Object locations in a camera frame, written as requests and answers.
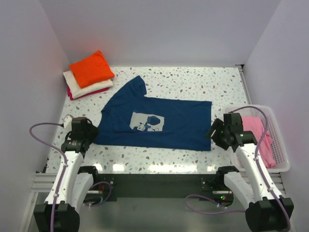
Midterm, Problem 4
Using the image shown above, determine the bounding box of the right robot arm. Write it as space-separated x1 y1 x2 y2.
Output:
206 113 294 232

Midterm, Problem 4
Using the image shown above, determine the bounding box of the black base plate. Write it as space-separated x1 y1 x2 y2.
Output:
84 174 234 206

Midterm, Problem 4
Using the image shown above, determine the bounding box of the orange folded t-shirt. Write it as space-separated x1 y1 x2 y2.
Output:
69 50 114 88

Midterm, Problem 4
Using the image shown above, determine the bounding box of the blue mickey t-shirt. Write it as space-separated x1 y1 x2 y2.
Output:
94 76 212 151

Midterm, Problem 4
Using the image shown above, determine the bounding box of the red folded t-shirt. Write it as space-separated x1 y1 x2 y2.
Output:
67 87 110 101

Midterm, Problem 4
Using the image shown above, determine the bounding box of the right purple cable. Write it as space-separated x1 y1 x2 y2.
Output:
185 105 292 230

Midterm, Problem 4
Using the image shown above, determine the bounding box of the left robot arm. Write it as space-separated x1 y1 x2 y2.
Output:
34 115 100 232

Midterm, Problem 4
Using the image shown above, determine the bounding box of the pink t-shirt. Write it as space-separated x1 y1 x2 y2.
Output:
241 116 276 168

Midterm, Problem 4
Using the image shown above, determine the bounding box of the white plastic basket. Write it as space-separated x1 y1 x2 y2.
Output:
223 105 290 173

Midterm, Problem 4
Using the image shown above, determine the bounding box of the white folded t-shirt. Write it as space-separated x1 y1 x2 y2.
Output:
63 70 113 99

